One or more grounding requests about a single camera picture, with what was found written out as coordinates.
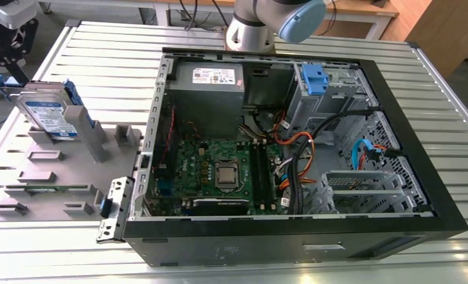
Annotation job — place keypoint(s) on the black RAM slot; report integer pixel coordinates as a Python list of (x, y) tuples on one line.
[(267, 174), (258, 174)]

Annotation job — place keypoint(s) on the black CPU socket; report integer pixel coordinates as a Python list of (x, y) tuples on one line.
[(225, 162)]

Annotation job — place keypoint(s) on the hard disk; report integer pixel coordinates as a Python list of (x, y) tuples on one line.
[(44, 112)]

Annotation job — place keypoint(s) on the silver CPU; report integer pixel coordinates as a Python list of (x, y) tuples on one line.
[(227, 174)]

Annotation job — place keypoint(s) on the grey metal disk bay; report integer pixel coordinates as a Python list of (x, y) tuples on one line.
[(368, 192)]

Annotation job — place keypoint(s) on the grey parts rack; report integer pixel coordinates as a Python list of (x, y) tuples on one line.
[(79, 177)]

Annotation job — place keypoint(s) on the brown wooden cabinet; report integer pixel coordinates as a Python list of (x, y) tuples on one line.
[(447, 29)]

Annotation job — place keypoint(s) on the blue drive latch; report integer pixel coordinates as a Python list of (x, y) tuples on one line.
[(314, 80)]

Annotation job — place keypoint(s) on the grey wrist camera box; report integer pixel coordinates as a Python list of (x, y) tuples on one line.
[(16, 14)]

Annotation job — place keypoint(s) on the black PC case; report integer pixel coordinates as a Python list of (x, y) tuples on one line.
[(258, 245)]

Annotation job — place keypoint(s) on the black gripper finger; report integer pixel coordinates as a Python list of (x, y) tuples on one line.
[(19, 74)]

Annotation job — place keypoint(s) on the green RAM stick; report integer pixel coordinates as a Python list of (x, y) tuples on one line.
[(45, 188)]

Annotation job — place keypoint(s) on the wooden desk white frame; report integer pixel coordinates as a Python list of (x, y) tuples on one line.
[(371, 12)]

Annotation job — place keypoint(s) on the grey metal drive cage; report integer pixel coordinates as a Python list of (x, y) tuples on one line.
[(328, 103)]

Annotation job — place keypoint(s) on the green motherboard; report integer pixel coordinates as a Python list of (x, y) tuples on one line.
[(193, 156)]

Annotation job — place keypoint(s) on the grey power supply unit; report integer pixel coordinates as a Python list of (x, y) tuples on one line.
[(205, 103)]

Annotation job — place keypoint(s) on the black graphics card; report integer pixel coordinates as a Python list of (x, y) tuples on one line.
[(217, 207)]

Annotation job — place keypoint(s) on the metal expansion card retainer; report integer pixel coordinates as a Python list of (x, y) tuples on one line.
[(117, 207)]

